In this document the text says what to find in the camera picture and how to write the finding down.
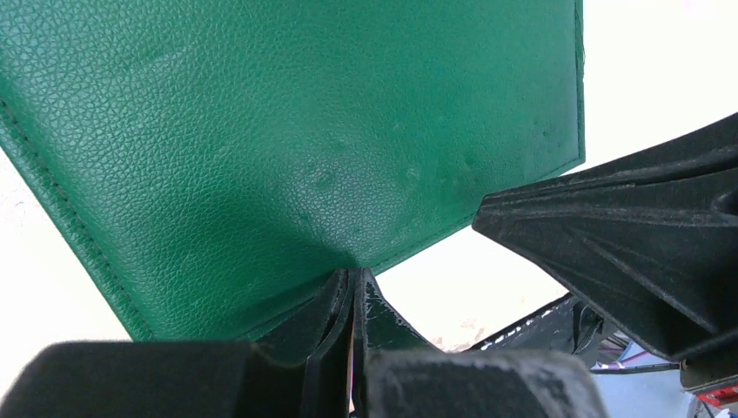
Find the green jewelry box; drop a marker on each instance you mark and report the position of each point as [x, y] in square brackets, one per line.
[211, 163]

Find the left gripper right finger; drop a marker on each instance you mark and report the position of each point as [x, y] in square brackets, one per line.
[399, 373]

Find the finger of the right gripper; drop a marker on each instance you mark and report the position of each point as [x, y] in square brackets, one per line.
[649, 241]

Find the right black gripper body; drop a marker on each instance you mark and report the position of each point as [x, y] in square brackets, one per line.
[713, 382]

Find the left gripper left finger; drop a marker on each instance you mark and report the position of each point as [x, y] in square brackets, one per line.
[299, 369]

